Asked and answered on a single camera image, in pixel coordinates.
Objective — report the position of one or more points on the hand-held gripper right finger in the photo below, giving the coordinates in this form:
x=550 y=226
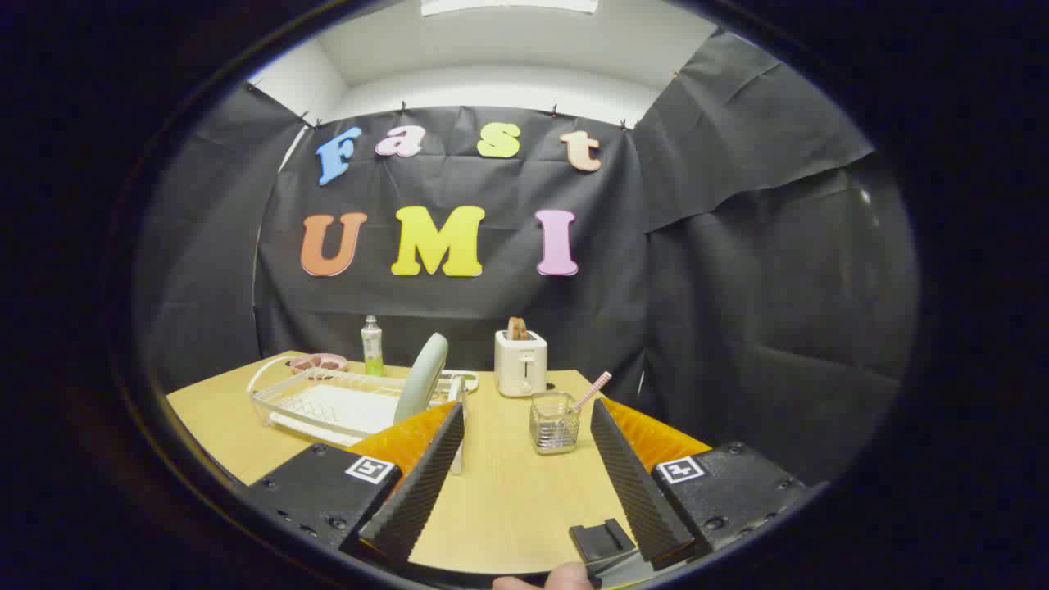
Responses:
x=635 y=483

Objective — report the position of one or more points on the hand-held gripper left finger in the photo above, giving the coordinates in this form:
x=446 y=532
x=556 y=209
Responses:
x=418 y=492

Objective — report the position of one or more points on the pale green plate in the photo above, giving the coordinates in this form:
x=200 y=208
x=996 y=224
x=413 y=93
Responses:
x=422 y=377

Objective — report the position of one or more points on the black plastic stand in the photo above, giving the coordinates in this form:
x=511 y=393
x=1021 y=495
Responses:
x=602 y=541

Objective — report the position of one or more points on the small white oval tray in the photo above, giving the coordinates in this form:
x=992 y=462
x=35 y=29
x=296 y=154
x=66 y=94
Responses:
x=465 y=379

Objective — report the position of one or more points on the green label plastic bottle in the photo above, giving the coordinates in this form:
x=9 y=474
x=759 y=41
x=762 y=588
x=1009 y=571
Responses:
x=373 y=348

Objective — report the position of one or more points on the white toaster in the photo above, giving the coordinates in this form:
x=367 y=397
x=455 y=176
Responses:
x=520 y=365

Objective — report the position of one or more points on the pink bowl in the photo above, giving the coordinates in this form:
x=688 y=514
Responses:
x=320 y=361

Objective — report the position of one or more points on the brown bread slice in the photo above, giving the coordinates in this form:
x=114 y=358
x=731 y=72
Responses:
x=517 y=328

